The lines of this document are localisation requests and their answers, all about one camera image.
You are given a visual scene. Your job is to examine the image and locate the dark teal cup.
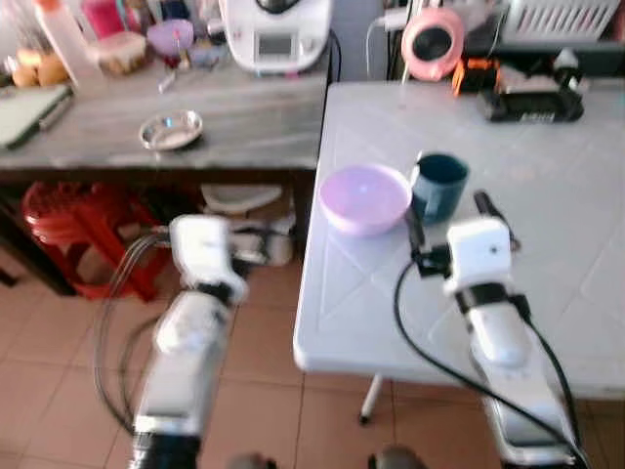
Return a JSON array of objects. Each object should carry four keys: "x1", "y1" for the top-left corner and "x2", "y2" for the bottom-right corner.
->
[{"x1": 410, "y1": 151, "x2": 472, "y2": 226}]

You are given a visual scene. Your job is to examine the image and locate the white object under counter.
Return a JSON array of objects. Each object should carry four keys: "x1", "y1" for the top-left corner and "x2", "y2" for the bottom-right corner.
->
[{"x1": 199, "y1": 183, "x2": 296, "y2": 268}]

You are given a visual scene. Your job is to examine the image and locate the white folding table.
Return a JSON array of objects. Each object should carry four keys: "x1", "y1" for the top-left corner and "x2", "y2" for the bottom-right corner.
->
[{"x1": 293, "y1": 80, "x2": 625, "y2": 402}]

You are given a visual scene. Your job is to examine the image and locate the purple plastic bowl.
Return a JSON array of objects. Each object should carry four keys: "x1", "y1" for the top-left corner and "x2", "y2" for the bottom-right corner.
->
[{"x1": 319, "y1": 163, "x2": 414, "y2": 238}]

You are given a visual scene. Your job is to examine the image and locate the black device with orange part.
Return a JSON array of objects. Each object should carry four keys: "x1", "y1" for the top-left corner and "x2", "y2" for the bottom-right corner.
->
[{"x1": 450, "y1": 51, "x2": 589, "y2": 124}]

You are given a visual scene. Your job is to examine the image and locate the grey stone counter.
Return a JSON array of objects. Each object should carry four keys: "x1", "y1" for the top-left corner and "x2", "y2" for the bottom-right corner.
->
[{"x1": 0, "y1": 54, "x2": 331, "y2": 179}]

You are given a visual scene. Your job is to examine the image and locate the small metal dish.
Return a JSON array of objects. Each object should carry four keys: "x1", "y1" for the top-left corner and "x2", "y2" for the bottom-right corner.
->
[{"x1": 138, "y1": 109, "x2": 205, "y2": 152}]

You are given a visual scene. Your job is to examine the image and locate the white table leg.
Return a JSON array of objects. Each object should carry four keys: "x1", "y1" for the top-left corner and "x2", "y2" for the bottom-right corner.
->
[{"x1": 357, "y1": 375, "x2": 385, "y2": 427}]

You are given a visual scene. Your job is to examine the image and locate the red plastic stool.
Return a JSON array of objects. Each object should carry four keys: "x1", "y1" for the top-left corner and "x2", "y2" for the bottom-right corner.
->
[{"x1": 21, "y1": 181, "x2": 165, "y2": 301}]

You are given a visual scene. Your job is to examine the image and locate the pink round appliance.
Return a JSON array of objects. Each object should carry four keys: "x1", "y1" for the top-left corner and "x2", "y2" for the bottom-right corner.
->
[{"x1": 400, "y1": 8, "x2": 468, "y2": 83}]

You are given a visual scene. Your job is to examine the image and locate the small marker pen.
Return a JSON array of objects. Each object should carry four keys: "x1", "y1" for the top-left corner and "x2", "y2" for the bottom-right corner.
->
[{"x1": 155, "y1": 69, "x2": 181, "y2": 96}]

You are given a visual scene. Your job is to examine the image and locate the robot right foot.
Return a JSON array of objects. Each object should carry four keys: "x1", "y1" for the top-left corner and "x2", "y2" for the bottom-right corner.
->
[{"x1": 369, "y1": 445, "x2": 428, "y2": 469}]

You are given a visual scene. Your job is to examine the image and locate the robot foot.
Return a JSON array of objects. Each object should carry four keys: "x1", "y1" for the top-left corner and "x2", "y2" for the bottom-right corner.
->
[
  {"x1": 228, "y1": 451, "x2": 280, "y2": 469},
  {"x1": 369, "y1": 445, "x2": 428, "y2": 469}
]

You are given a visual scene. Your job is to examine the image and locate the white slatted basket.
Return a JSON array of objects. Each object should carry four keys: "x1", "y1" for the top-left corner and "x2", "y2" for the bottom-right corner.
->
[{"x1": 496, "y1": 0, "x2": 623, "y2": 43}]

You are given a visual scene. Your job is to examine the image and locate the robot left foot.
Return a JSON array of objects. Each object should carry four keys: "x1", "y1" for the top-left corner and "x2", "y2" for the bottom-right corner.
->
[{"x1": 228, "y1": 451, "x2": 280, "y2": 469}]

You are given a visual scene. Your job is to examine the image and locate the white power adapter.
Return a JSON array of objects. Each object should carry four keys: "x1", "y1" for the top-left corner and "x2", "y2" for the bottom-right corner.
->
[{"x1": 375, "y1": 7, "x2": 412, "y2": 32}]

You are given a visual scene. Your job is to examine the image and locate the white kitchen appliance with screen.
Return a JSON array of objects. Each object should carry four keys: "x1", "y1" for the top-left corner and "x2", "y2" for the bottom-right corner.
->
[{"x1": 217, "y1": 0, "x2": 334, "y2": 76}]

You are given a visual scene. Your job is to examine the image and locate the purple plastic cup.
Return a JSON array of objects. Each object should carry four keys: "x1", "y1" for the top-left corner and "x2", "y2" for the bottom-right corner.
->
[{"x1": 146, "y1": 19, "x2": 195, "y2": 62}]

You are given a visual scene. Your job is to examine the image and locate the bread loaf in container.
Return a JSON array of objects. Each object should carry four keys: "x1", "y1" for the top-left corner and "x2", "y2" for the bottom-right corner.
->
[{"x1": 94, "y1": 31, "x2": 149, "y2": 77}]

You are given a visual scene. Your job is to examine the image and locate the green flat board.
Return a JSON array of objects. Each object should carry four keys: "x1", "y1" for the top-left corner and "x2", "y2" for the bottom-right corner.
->
[{"x1": 0, "y1": 85, "x2": 75, "y2": 151}]

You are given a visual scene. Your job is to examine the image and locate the clear bottle with orange cap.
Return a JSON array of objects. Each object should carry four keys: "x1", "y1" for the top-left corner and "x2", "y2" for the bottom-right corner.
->
[{"x1": 33, "y1": 0, "x2": 105, "y2": 91}]

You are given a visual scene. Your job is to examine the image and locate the pink plastic container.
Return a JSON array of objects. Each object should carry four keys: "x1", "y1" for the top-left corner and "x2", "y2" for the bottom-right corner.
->
[{"x1": 80, "y1": 0, "x2": 129, "y2": 41}]

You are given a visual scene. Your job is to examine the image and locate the golden bread buns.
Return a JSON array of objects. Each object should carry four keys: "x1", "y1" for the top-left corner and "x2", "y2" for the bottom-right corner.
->
[{"x1": 7, "y1": 47, "x2": 70, "y2": 90}]

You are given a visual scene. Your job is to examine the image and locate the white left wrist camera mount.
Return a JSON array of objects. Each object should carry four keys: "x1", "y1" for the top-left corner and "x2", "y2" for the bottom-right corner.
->
[{"x1": 168, "y1": 215, "x2": 251, "y2": 304}]

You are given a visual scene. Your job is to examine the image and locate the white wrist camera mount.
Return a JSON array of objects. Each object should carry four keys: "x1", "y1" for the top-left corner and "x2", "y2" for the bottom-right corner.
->
[
  {"x1": 168, "y1": 215, "x2": 251, "y2": 304},
  {"x1": 443, "y1": 217, "x2": 515, "y2": 299}
]

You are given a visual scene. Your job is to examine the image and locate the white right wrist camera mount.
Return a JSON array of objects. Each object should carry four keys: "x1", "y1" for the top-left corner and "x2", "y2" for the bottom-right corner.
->
[{"x1": 443, "y1": 217, "x2": 515, "y2": 299}]

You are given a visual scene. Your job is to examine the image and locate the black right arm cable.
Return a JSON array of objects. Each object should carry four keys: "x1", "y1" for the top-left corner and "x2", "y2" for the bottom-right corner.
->
[{"x1": 392, "y1": 256, "x2": 590, "y2": 468}]

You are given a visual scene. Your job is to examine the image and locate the grey left arm cable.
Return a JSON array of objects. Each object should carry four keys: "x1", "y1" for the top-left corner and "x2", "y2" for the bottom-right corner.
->
[{"x1": 92, "y1": 231, "x2": 175, "y2": 437}]

